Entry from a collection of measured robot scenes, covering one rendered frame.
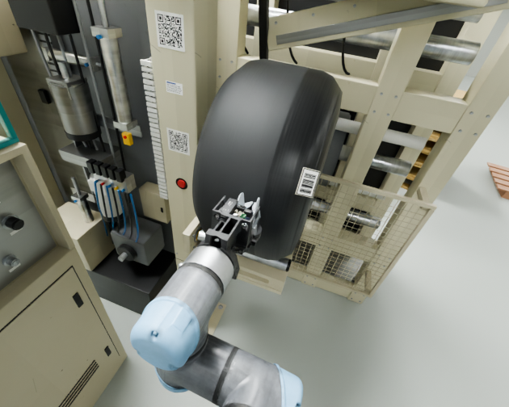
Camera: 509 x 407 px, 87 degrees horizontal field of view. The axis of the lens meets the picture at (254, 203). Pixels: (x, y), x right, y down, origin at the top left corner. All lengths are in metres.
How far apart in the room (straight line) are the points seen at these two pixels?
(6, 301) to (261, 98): 0.85
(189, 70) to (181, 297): 0.58
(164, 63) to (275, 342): 1.53
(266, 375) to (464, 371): 1.89
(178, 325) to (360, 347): 1.68
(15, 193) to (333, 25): 1.03
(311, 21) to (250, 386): 0.99
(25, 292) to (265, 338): 1.24
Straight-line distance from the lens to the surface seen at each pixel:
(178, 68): 0.79
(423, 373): 2.08
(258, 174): 0.59
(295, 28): 1.07
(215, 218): 0.47
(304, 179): 0.59
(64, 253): 1.05
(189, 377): 0.44
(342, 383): 1.83
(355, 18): 1.05
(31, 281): 1.02
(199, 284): 0.37
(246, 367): 0.43
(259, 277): 0.99
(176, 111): 0.84
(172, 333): 0.34
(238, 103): 0.64
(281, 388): 0.42
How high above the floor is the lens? 1.63
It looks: 40 degrees down
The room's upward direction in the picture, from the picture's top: 8 degrees clockwise
